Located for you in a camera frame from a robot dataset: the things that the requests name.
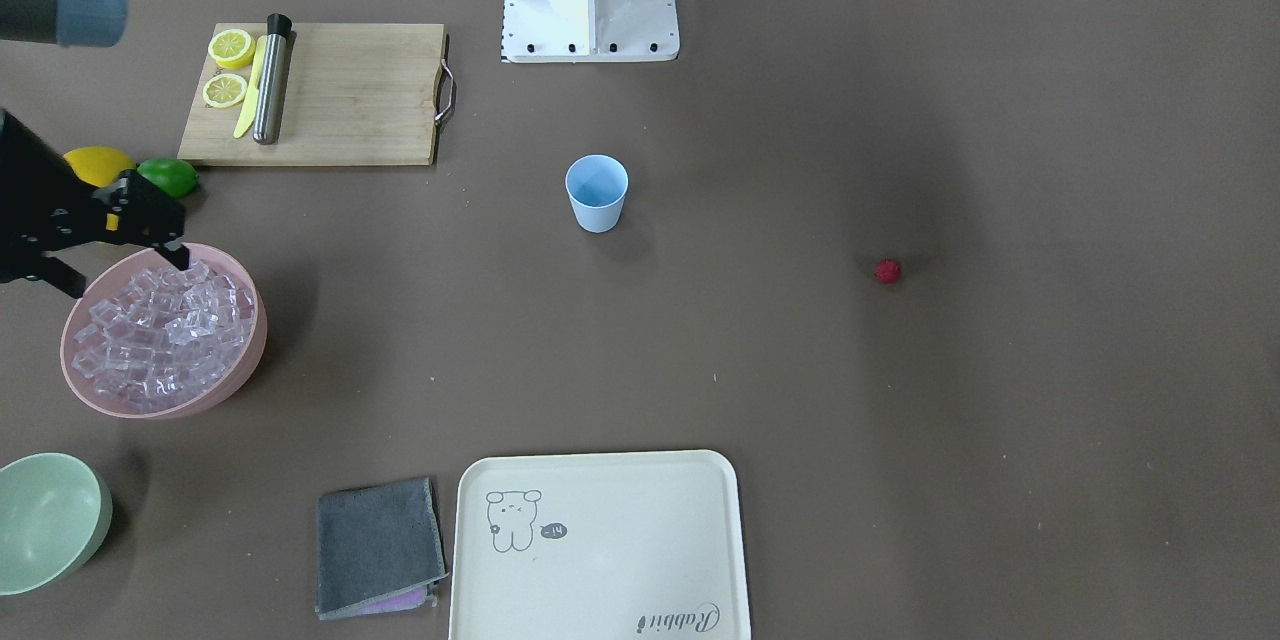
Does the yellow lemon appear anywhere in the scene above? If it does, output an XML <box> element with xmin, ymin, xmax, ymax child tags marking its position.
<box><xmin>63</xmin><ymin>145</ymin><xmax>137</xmax><ymax>188</ymax></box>

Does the pink bowl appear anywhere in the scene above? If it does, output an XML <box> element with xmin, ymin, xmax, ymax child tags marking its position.
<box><xmin>60</xmin><ymin>242</ymin><xmax>269</xmax><ymax>419</ymax></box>

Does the steel muddler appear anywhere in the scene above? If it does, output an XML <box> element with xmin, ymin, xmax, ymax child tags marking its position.
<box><xmin>252</xmin><ymin>14</ymin><xmax>293</xmax><ymax>145</ymax></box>

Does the cream rabbit tray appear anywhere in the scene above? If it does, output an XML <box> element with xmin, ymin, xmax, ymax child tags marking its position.
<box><xmin>449</xmin><ymin>449</ymin><xmax>753</xmax><ymax>639</ymax></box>

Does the green lime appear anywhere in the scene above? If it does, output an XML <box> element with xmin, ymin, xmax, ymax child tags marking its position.
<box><xmin>136</xmin><ymin>157</ymin><xmax>200</xmax><ymax>198</ymax></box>

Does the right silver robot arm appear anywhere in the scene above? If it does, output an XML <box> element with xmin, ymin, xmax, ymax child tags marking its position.
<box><xmin>1</xmin><ymin>0</ymin><xmax>189</xmax><ymax>298</ymax></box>

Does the wooden cutting board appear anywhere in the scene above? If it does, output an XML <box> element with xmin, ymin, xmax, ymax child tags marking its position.
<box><xmin>177</xmin><ymin>22</ymin><xmax>456</xmax><ymax>166</ymax></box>

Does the red strawberry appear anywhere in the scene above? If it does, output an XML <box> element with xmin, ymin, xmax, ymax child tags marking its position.
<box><xmin>874</xmin><ymin>259</ymin><xmax>902</xmax><ymax>285</ymax></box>

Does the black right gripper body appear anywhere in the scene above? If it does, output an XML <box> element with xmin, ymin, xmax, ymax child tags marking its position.
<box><xmin>1</xmin><ymin>110</ymin><xmax>108</xmax><ymax>300</ymax></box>

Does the green bowl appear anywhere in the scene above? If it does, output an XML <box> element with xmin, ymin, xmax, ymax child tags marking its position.
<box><xmin>1</xmin><ymin>452</ymin><xmax>114</xmax><ymax>596</ymax></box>

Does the yellow plastic knife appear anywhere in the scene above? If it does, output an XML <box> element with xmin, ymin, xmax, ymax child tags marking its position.
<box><xmin>232</xmin><ymin>35</ymin><xmax>268</xmax><ymax>140</ymax></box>

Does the pile of ice cubes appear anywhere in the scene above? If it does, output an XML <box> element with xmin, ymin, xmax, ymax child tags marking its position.
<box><xmin>70</xmin><ymin>260</ymin><xmax>257</xmax><ymax>411</ymax></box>

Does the lemon half slice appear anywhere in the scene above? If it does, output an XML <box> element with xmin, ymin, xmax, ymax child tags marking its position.
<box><xmin>207</xmin><ymin>28</ymin><xmax>257</xmax><ymax>70</ymax></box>
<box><xmin>201</xmin><ymin>72</ymin><xmax>250</xmax><ymax>110</ymax></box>

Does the light blue plastic cup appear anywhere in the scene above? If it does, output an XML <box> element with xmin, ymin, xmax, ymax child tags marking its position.
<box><xmin>564</xmin><ymin>154</ymin><xmax>630</xmax><ymax>233</ymax></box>

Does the grey folded cloth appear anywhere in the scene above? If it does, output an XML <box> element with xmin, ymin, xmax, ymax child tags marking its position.
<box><xmin>314</xmin><ymin>477</ymin><xmax>448</xmax><ymax>621</ymax></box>

